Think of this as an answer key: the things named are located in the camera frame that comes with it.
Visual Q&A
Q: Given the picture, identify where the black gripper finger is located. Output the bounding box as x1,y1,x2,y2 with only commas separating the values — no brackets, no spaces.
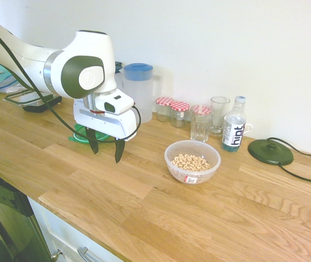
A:
85,127,100,155
114,138,126,164

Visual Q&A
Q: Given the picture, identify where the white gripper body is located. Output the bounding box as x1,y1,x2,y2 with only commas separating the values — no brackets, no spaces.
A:
73,99,138,142

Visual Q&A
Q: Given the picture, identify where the green round container lid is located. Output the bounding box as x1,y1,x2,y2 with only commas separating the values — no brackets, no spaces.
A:
68,123,116,144

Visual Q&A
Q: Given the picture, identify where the clear pitcher with dark lid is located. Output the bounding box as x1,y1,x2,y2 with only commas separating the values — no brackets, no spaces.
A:
114,61,125,91

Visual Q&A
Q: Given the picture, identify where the clear pitcher with blue lid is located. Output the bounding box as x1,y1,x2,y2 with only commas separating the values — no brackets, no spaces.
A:
123,63,154,124

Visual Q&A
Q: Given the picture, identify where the glass jar red checkered lid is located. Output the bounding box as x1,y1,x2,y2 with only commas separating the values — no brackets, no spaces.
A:
170,100,191,129
155,96,175,122
190,104,215,129

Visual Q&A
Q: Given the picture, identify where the glass container with clip lid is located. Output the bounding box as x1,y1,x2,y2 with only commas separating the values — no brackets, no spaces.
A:
3,91,63,113

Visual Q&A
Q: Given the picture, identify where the clear plastic food bowl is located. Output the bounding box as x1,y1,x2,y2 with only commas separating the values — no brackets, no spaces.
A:
164,139,222,186

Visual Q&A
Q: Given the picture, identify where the ribbed glass tumbler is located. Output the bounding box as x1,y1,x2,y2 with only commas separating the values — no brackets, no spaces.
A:
189,105,215,143

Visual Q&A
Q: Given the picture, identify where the white kitchen cabinet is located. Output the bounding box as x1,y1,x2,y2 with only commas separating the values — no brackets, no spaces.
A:
26,195,127,262

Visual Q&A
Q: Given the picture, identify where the zip bag with blue seal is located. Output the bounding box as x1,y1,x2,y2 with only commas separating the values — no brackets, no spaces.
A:
0,74,27,94

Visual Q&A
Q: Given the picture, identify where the tall footed drinking glass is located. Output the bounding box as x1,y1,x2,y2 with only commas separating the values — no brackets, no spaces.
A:
210,96,231,138

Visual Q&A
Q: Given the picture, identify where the stainless steel dishwasher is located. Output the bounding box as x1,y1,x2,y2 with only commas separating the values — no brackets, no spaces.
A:
0,164,52,262

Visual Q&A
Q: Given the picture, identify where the hint water bottle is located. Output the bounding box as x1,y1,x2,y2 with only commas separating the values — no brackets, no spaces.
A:
221,95,248,153

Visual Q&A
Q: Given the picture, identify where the dark round kettle base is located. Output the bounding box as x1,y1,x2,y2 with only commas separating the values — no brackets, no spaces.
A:
247,138,295,166

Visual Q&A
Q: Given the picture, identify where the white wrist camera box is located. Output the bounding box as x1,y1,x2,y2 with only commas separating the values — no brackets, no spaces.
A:
94,88,135,115

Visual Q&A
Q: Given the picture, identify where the ring cereal pile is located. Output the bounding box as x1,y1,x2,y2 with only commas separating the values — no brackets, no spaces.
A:
170,153,212,172

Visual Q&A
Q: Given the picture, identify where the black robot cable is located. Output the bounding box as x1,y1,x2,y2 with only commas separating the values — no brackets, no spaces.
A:
0,18,142,141

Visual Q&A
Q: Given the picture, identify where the silver drawer handle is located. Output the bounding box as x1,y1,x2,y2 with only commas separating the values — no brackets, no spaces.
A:
76,246,102,262

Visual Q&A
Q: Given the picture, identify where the dark kettle base cord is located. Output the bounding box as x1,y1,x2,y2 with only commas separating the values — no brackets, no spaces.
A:
266,136,311,183

